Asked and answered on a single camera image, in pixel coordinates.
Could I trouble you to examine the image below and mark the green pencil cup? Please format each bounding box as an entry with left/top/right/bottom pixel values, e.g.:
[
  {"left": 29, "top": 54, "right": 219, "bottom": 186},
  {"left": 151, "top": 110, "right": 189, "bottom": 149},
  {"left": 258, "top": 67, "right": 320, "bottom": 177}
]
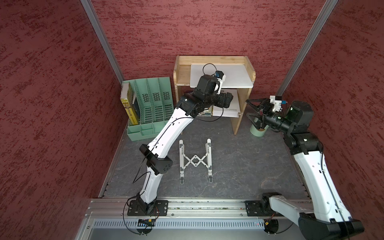
[{"left": 250, "top": 124, "right": 269, "bottom": 137}]

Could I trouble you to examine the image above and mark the white book with black text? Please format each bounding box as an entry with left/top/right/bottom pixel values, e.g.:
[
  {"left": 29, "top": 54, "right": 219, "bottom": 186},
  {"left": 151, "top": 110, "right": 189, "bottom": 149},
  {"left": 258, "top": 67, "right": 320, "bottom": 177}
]
[{"left": 213, "top": 89, "right": 241, "bottom": 118}]

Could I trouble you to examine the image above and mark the silver laptop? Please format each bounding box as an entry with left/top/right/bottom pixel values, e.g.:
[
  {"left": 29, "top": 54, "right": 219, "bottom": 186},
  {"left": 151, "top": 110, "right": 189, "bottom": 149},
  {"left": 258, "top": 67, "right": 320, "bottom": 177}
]
[{"left": 189, "top": 63, "right": 255, "bottom": 89}]

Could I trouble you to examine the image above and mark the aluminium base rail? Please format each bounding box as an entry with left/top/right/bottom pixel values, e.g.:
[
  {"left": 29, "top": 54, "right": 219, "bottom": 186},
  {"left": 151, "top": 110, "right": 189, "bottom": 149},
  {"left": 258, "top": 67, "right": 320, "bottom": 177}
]
[{"left": 85, "top": 197, "right": 329, "bottom": 220}]

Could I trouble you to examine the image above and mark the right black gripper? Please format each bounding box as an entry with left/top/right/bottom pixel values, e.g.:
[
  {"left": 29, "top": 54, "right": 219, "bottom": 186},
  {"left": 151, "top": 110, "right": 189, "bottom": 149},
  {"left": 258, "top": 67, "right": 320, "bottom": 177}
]
[{"left": 244, "top": 97, "right": 293, "bottom": 132}]

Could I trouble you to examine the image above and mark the wooden shelf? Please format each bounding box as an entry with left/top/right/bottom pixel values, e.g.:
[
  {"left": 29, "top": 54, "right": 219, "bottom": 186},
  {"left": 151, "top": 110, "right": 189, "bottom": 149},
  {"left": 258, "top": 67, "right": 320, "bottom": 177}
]
[{"left": 173, "top": 55, "right": 257, "bottom": 136}]

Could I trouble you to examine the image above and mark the yellow book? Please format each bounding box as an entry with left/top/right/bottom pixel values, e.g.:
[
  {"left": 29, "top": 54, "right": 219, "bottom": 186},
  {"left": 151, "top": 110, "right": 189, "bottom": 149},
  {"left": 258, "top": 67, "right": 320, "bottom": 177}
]
[{"left": 120, "top": 81, "right": 140, "bottom": 126}]

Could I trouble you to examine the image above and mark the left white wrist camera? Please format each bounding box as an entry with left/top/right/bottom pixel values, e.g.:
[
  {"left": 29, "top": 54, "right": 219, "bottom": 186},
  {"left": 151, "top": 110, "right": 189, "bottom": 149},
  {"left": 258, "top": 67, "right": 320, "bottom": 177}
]
[{"left": 213, "top": 71, "right": 226, "bottom": 95}]

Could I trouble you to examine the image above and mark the green file organizer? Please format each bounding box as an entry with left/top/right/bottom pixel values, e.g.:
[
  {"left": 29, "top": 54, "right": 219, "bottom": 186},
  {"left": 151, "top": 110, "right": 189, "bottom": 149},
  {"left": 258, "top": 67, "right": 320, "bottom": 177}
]
[{"left": 127, "top": 77, "right": 174, "bottom": 142}]

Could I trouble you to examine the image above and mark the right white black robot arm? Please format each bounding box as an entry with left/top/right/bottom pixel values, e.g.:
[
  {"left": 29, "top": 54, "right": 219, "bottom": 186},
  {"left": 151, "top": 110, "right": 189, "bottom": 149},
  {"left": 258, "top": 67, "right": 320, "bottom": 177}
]
[{"left": 246, "top": 96, "right": 365, "bottom": 240}]

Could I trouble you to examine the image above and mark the silver folding laptop stand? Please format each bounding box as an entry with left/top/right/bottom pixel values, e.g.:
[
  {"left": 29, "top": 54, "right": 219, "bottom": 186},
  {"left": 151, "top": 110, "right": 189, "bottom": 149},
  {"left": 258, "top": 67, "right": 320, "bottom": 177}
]
[{"left": 179, "top": 139, "right": 214, "bottom": 185}]

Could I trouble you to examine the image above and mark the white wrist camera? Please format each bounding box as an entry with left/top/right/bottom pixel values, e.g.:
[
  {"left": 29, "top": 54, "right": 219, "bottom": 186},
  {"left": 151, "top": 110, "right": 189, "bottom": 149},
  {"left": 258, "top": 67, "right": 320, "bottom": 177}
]
[
  {"left": 213, "top": 71, "right": 226, "bottom": 95},
  {"left": 270, "top": 96, "right": 287, "bottom": 113}
]

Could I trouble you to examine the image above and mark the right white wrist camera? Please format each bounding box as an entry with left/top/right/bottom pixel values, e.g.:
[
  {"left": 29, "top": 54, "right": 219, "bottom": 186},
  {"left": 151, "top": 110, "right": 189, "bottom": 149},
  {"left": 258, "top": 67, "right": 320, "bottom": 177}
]
[{"left": 270, "top": 96, "right": 287, "bottom": 113}]

